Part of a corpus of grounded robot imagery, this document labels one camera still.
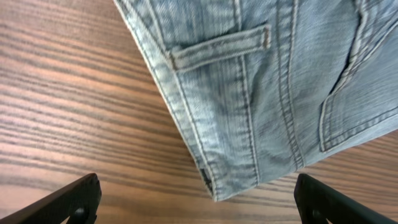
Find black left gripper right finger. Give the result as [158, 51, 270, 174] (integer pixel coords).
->
[294, 174, 397, 224]

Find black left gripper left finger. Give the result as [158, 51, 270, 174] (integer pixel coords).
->
[1, 173, 102, 224]

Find light blue denim jeans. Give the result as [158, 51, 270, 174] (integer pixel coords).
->
[116, 0, 397, 201]

